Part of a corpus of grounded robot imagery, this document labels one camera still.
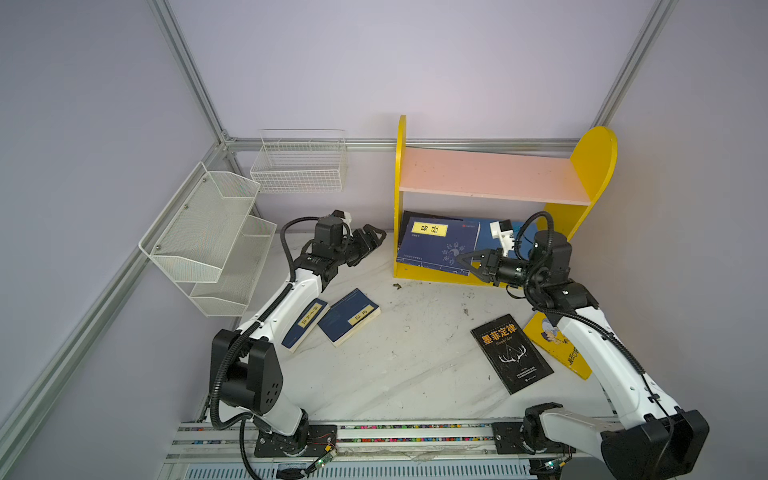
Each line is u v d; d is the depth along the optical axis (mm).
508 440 732
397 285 1044
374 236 747
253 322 460
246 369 438
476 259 674
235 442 743
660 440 370
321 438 734
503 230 649
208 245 767
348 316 949
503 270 618
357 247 732
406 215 1012
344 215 777
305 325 924
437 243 728
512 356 860
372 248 732
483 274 612
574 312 497
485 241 688
